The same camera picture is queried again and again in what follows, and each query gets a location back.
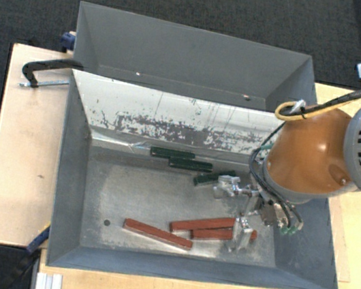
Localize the red-brown flat block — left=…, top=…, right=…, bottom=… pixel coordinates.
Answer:
left=189, top=219, right=259, bottom=252
left=168, top=207, right=238, bottom=245
left=120, top=217, right=196, bottom=252

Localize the grey metal bin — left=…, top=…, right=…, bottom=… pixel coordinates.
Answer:
left=34, top=0, right=361, bottom=289

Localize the dark green flat block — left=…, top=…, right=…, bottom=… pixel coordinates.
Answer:
left=149, top=145, right=198, bottom=165
left=192, top=164, right=239, bottom=194
left=167, top=155, right=215, bottom=176

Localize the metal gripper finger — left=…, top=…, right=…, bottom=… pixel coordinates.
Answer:
left=225, top=215, right=257, bottom=256
left=210, top=172, right=255, bottom=206

